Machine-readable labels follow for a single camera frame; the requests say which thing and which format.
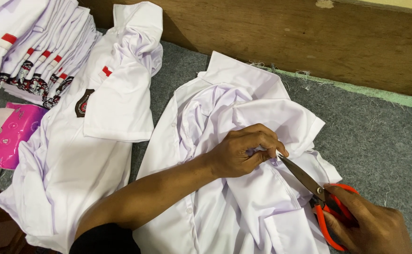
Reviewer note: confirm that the person's right hand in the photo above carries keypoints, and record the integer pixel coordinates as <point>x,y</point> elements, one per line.
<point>371,225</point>

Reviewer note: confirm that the person's left hand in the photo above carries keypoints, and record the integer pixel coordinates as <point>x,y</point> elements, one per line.
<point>234,154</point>

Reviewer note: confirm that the plain white shirt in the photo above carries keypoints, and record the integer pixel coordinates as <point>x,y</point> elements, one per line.
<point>248,197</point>

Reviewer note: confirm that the grey felt mat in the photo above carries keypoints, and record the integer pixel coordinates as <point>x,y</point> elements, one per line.
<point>375,141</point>

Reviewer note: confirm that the brown wooden board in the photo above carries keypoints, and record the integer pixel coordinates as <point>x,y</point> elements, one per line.
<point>297,35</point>

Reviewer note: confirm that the white shirt with chest badge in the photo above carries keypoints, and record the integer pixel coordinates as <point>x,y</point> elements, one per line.
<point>86,141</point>

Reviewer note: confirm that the black sleeve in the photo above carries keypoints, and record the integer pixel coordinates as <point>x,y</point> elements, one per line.
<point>103,240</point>

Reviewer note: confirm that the pink tissue pack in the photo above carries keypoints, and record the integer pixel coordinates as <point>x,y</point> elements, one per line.
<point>13,136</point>

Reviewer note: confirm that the stack of folded white shirts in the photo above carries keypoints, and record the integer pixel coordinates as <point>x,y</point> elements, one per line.
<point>33,49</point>

